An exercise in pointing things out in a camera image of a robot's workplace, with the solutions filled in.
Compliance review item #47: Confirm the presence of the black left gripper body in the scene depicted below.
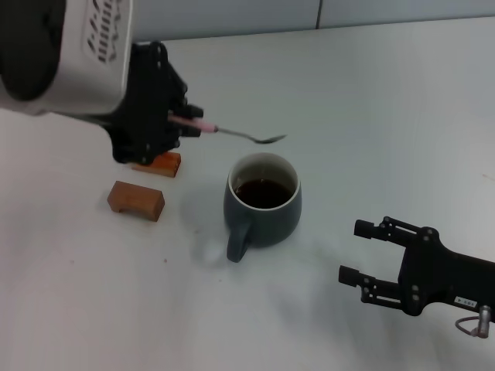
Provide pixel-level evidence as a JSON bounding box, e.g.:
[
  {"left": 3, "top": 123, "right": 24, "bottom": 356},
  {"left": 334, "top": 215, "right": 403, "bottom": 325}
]
[{"left": 96, "top": 40, "right": 175, "bottom": 166}]

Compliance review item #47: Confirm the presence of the brown arched wooden block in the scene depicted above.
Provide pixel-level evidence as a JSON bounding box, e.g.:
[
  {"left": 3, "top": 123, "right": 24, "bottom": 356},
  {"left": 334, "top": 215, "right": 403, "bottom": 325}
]
[{"left": 107, "top": 180, "right": 166, "bottom": 223}]

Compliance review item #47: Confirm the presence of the pink handled metal spoon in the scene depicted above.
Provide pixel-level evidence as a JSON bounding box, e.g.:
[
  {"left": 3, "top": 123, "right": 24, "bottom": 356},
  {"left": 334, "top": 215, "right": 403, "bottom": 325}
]
[{"left": 169, "top": 113, "right": 288, "bottom": 146}]

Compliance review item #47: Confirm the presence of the dark grey ceramic coffee cup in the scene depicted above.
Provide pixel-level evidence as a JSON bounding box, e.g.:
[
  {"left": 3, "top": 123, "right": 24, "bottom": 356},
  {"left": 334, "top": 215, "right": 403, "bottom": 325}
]
[{"left": 223, "top": 151, "right": 303, "bottom": 264}]

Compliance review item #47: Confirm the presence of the flat orange wooden block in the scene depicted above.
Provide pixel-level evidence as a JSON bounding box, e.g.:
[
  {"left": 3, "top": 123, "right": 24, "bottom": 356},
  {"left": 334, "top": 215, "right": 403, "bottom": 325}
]
[{"left": 131, "top": 151, "right": 183, "bottom": 179}]

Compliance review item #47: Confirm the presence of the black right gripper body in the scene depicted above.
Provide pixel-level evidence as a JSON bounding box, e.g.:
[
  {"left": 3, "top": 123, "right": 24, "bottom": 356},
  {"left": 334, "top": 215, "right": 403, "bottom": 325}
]
[{"left": 398, "top": 226, "right": 495, "bottom": 317}]

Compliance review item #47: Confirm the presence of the white vented wrist camera housing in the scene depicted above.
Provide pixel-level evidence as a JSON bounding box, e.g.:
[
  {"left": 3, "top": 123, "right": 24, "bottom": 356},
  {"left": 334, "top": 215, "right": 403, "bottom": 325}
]
[{"left": 0, "top": 0, "right": 135, "bottom": 117}]

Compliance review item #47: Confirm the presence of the grey cable with silver plug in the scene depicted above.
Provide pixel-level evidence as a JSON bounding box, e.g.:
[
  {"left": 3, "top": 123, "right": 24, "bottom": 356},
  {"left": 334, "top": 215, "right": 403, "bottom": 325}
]
[{"left": 455, "top": 304, "right": 492, "bottom": 338}]

